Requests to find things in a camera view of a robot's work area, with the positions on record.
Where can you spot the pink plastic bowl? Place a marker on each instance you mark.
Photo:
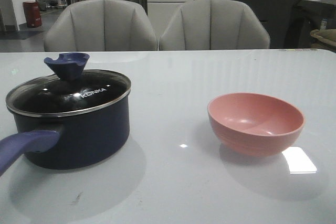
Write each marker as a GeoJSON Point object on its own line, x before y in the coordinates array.
{"type": "Point", "coordinates": [255, 124]}

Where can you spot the glass pot lid blue knob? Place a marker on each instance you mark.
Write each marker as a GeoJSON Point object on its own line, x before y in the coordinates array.
{"type": "Point", "coordinates": [70, 90]}

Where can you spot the right grey upholstered chair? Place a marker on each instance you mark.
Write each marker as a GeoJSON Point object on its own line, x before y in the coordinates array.
{"type": "Point", "coordinates": [214, 25]}

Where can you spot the grey upholstered chair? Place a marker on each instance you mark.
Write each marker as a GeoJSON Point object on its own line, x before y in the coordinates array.
{"type": "Point", "coordinates": [101, 25]}
{"type": "Point", "coordinates": [214, 25]}

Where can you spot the dark blue saucepan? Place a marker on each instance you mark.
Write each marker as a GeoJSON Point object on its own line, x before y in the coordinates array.
{"type": "Point", "coordinates": [68, 142]}

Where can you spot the left grey upholstered chair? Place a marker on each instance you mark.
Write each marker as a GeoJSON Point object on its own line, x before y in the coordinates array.
{"type": "Point", "coordinates": [101, 25]}

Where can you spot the red trash bin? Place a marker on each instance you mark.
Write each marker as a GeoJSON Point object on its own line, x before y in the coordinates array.
{"type": "Point", "coordinates": [32, 14]}

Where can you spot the dark glass side table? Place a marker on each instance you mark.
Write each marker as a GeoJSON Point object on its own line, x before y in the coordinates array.
{"type": "Point", "coordinates": [305, 16]}

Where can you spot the beige cushion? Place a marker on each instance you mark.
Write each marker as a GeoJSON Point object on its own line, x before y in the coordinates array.
{"type": "Point", "coordinates": [323, 39]}

